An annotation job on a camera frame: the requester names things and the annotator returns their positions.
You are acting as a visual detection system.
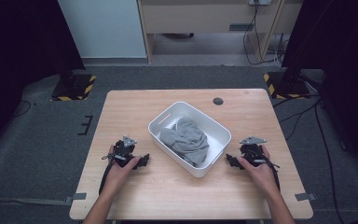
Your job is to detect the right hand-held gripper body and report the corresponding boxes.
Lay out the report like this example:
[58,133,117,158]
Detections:
[239,135,268,168]

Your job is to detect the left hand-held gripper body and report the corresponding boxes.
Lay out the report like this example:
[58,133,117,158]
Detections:
[103,134,139,171]

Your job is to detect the white plastic basket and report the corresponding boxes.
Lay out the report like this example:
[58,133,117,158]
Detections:
[147,101,232,178]

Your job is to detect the grey pants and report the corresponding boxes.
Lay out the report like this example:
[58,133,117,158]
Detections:
[158,117,211,168]

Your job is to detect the person's left hand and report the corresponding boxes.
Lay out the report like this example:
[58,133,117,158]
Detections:
[103,155,143,196]

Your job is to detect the person's right hand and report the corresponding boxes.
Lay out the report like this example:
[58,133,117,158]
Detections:
[236,145,282,195]

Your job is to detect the grey tape strip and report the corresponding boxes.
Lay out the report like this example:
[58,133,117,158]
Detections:
[63,192,89,205]
[294,192,318,203]

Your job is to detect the black stand base striped edge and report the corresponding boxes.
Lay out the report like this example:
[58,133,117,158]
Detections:
[263,70,311,101]
[50,73,98,102]

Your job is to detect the white cabinet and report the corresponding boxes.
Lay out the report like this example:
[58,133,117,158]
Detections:
[57,0,148,60]

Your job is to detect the black curtain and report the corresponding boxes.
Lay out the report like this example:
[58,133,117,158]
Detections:
[0,0,87,160]
[281,0,358,175]

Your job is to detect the white power strip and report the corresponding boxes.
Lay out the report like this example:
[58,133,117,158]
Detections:
[248,0,272,7]

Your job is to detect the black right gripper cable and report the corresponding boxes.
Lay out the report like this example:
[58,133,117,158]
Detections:
[260,154,282,192]

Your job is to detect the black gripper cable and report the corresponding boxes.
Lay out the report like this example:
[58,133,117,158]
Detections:
[260,154,282,192]
[98,153,119,195]

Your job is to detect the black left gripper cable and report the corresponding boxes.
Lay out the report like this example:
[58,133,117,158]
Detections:
[98,153,119,195]

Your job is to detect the long black floor cable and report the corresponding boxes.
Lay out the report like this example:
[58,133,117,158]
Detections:
[273,92,346,224]

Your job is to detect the short black floor cable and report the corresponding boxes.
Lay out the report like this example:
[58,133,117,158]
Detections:
[11,100,33,119]

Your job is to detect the black hanging cable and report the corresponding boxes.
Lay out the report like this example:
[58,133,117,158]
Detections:
[241,0,282,66]

